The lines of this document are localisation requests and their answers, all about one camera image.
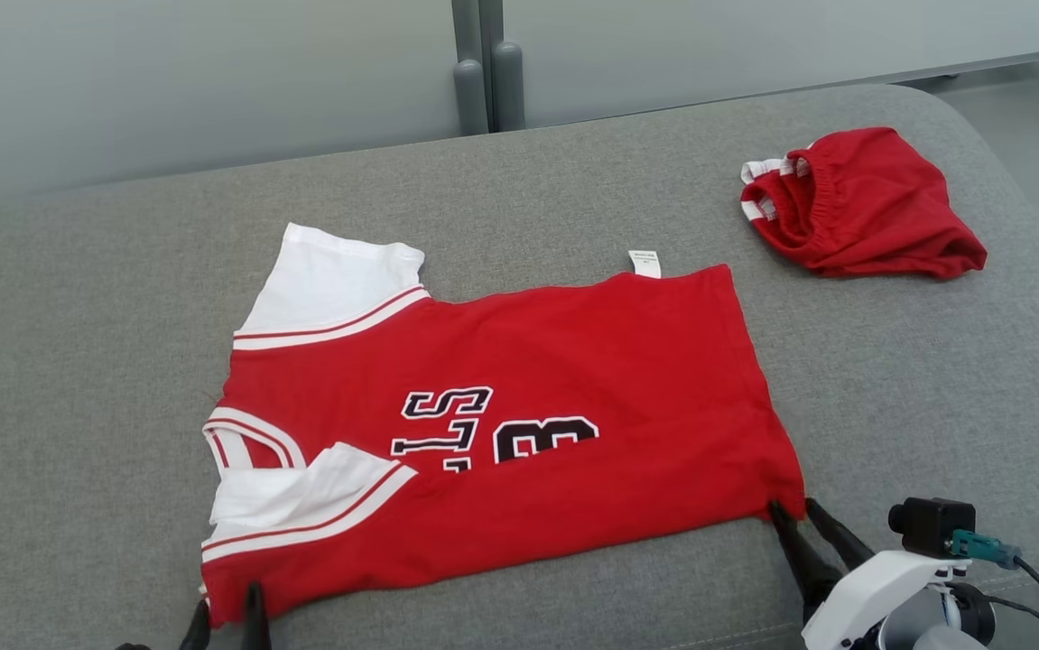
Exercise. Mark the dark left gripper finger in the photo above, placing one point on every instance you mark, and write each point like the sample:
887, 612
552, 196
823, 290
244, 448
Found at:
199, 632
255, 623

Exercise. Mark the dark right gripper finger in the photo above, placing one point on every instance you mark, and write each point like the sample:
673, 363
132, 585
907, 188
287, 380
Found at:
839, 537
808, 573

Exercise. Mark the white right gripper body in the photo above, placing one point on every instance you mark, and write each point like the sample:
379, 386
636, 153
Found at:
862, 596

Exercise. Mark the red jersey with white sleeves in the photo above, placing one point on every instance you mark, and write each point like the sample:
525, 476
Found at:
618, 361

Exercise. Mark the red shorts with white stripes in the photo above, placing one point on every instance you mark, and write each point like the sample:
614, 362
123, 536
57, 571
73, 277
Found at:
880, 208

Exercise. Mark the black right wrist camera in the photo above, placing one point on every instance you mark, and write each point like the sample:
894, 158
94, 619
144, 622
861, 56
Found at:
930, 525

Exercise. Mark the teal right camera connector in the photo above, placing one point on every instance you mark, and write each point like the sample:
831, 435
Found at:
979, 544

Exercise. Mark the grey partition base rail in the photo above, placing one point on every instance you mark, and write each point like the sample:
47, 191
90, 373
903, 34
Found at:
979, 70

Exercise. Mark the grey partition post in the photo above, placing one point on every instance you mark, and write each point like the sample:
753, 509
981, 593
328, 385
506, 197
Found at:
508, 90
465, 27

